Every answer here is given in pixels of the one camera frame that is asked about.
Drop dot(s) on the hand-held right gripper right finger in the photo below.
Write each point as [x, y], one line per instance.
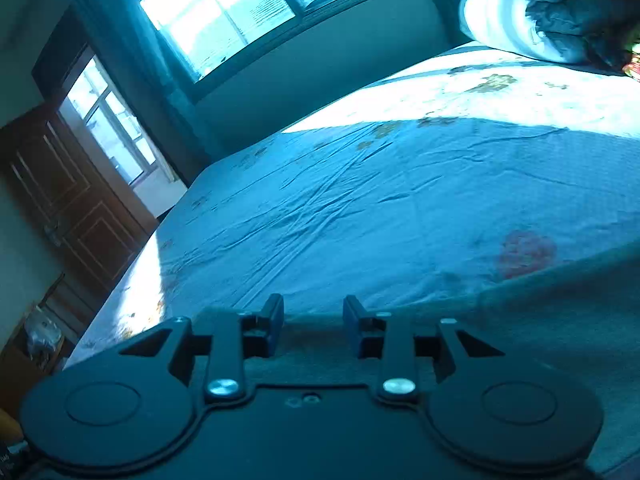
[352, 322]

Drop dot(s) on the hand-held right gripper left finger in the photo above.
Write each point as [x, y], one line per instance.
[274, 321]

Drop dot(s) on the grey-green pants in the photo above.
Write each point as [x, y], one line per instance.
[560, 320]

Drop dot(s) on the wooden cabinet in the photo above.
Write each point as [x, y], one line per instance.
[30, 375]

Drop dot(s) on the bed with floral sheet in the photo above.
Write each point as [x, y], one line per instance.
[375, 195]

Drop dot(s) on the clear plastic bag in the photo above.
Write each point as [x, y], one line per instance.
[44, 332]

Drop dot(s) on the brown wooden door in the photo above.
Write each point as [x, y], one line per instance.
[75, 195]

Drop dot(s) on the balcony window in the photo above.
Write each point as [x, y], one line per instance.
[112, 120]

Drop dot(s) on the long teal curtain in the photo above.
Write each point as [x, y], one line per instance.
[140, 70]
[445, 5]

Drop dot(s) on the large bedroom window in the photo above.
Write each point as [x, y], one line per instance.
[225, 5]

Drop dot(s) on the folded white duvet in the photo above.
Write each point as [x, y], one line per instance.
[505, 10]

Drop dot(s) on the colourful printed pillow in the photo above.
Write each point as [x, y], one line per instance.
[634, 62]

